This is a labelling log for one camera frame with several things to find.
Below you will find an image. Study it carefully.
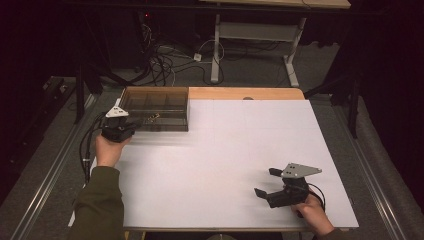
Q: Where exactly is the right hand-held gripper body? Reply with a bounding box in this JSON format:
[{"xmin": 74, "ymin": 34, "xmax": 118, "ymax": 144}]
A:
[{"xmin": 266, "ymin": 162, "xmax": 323, "ymax": 209}]

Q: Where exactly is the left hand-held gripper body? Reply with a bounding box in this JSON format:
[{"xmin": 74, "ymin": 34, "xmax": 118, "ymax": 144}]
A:
[{"xmin": 100, "ymin": 98, "xmax": 138, "ymax": 144}]

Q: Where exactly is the clear smoky plastic organizer box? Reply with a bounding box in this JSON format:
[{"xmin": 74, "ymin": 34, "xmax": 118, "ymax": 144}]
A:
[{"xmin": 118, "ymin": 86, "xmax": 190, "ymax": 133}]

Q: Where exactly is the person's left hand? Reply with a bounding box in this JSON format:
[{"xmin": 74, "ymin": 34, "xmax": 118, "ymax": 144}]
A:
[{"xmin": 95, "ymin": 133, "xmax": 133, "ymax": 168}]

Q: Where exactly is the person's right hand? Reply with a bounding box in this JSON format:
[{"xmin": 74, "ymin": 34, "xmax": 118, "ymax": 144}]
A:
[{"xmin": 289, "ymin": 193, "xmax": 336, "ymax": 237}]

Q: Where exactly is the black tripod stand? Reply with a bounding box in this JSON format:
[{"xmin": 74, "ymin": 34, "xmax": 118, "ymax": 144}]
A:
[{"xmin": 74, "ymin": 9, "xmax": 141, "ymax": 125}]

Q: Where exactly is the white table cover sheet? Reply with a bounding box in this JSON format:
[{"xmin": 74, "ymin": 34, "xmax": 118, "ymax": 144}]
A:
[{"xmin": 68, "ymin": 98, "xmax": 360, "ymax": 231}]

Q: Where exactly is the grey round stool seat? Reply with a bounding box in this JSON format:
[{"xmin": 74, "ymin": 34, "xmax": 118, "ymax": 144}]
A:
[{"xmin": 204, "ymin": 233, "xmax": 236, "ymax": 240}]

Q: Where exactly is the black equipment case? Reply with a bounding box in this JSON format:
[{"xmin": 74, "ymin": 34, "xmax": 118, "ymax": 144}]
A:
[{"xmin": 19, "ymin": 75, "xmax": 76, "ymax": 141}]

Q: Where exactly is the black metal stand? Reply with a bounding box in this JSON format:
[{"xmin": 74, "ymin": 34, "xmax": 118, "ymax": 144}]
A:
[{"xmin": 303, "ymin": 66, "xmax": 363, "ymax": 140}]

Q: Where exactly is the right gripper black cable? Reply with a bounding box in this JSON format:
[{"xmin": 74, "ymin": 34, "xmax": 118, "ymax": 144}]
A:
[{"xmin": 306, "ymin": 182, "xmax": 327, "ymax": 213}]

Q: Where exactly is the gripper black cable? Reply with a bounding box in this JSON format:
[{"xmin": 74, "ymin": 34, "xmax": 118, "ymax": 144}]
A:
[
  {"xmin": 78, "ymin": 111, "xmax": 108, "ymax": 184},
  {"xmin": 306, "ymin": 182, "xmax": 327, "ymax": 213}
]

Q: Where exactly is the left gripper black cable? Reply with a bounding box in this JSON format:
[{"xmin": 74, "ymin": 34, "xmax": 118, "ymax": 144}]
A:
[{"xmin": 78, "ymin": 111, "xmax": 108, "ymax": 184}]

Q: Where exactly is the tangle of black floor cables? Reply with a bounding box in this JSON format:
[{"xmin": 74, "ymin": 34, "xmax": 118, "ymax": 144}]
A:
[{"xmin": 139, "ymin": 13, "xmax": 228, "ymax": 88}]

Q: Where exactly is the aluminium floor rail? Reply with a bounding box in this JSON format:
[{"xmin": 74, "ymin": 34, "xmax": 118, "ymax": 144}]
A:
[
  {"xmin": 9, "ymin": 93, "xmax": 98, "ymax": 240},
  {"xmin": 333, "ymin": 99, "xmax": 406, "ymax": 240}
]

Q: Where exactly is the white metal desk frame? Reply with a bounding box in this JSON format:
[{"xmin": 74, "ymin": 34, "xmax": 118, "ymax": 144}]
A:
[{"xmin": 199, "ymin": 0, "xmax": 352, "ymax": 88}]

